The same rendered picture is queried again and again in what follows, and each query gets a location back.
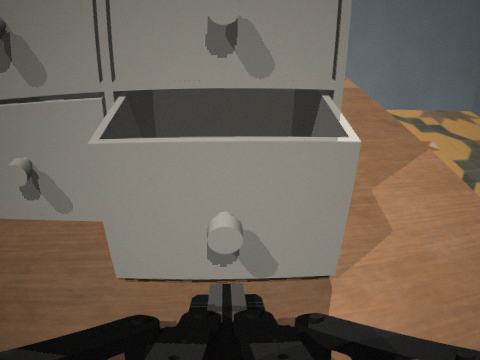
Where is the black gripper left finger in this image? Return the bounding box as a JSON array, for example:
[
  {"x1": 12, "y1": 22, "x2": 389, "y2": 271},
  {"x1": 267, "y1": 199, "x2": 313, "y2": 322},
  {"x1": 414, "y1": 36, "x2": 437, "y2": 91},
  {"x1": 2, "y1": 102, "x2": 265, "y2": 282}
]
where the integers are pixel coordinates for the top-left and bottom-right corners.
[{"x1": 0, "y1": 284, "x2": 228, "y2": 360}]

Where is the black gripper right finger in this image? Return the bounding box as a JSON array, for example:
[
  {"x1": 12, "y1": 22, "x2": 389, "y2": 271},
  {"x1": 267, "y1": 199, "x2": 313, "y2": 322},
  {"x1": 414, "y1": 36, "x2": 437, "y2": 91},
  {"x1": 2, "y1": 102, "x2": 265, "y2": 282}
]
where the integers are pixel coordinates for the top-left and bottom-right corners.
[{"x1": 227, "y1": 283, "x2": 480, "y2": 360}]

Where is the grey drawer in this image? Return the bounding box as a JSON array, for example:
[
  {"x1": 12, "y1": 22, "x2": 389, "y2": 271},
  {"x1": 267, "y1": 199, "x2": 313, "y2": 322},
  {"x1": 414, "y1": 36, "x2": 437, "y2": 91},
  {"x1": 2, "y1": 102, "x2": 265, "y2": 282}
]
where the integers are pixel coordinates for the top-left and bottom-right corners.
[
  {"x1": 109, "y1": 0, "x2": 339, "y2": 82},
  {"x1": 87, "y1": 88, "x2": 361, "y2": 279},
  {"x1": 0, "y1": 0, "x2": 103, "y2": 92},
  {"x1": 0, "y1": 92, "x2": 107, "y2": 215}
]

